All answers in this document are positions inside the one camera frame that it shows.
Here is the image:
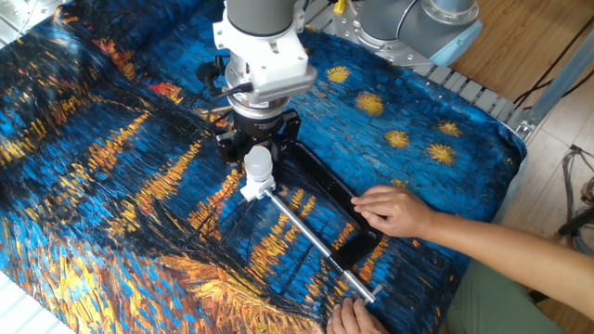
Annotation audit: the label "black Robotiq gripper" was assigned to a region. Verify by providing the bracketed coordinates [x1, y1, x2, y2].
[214, 108, 303, 167]

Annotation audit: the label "white light bulb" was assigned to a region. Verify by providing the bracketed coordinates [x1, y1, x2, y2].
[243, 145, 275, 184]

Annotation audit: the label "black C-clamp with silver screw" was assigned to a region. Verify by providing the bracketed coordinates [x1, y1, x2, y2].
[262, 141, 385, 306]

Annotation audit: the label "person's right forearm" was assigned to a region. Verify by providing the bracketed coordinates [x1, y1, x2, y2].
[424, 210, 594, 318]

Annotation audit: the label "person's right hand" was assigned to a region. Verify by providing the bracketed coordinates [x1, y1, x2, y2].
[350, 185, 438, 240]

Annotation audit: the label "person's left hand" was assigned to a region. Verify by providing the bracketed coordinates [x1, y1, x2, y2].
[325, 297, 390, 334]

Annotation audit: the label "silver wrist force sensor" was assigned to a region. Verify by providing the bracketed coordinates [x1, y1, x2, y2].
[225, 55, 292, 122]

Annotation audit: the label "white lamp socket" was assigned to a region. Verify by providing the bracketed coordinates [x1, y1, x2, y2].
[239, 173, 278, 203]

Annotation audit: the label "starry night painting cloth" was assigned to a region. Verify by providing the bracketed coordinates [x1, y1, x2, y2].
[0, 0, 528, 334]

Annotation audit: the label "green trousers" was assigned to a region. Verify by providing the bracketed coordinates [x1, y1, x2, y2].
[444, 257, 565, 334]

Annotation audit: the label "black stand leg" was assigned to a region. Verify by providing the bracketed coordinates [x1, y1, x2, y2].
[556, 206, 594, 237]

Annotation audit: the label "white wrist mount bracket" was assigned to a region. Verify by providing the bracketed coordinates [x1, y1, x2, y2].
[212, 8, 318, 106]

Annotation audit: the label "black wrist cable with connector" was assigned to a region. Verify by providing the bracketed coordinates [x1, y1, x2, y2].
[194, 54, 255, 117]

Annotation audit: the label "black floor cable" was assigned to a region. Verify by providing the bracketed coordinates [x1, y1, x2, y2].
[512, 16, 594, 110]

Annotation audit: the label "aluminium frame post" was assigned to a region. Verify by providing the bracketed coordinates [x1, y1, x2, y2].
[514, 27, 594, 141]

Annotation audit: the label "grey hose bundle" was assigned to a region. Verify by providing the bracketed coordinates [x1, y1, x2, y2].
[559, 143, 594, 263]

